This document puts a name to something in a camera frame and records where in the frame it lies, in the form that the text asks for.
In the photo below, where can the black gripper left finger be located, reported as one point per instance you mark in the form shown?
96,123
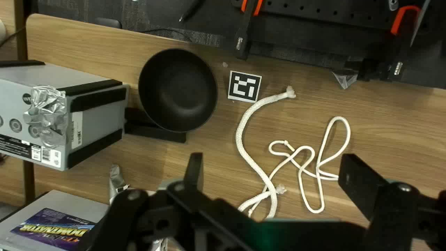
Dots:
194,169

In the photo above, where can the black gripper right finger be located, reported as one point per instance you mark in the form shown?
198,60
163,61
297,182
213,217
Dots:
357,174

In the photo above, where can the plain silver battery box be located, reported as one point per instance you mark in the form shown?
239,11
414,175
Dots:
92,120

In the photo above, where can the silver Dominator battery box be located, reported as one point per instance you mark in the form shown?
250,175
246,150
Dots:
46,217

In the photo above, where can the flat black block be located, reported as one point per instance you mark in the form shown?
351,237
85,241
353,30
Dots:
154,131

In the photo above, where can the small crumpled foil piece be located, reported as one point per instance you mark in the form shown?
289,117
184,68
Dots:
116,182

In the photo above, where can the black bowl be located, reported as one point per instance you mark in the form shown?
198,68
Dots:
176,88

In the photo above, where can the small clear plastic triangle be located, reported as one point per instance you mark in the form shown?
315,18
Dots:
345,78

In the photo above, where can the black white fiducial marker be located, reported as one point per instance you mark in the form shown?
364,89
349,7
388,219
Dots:
244,85

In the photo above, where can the black perforated base board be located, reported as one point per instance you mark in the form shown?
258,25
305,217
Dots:
315,28

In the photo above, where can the large crumpled foil wad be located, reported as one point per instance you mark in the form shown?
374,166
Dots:
43,111

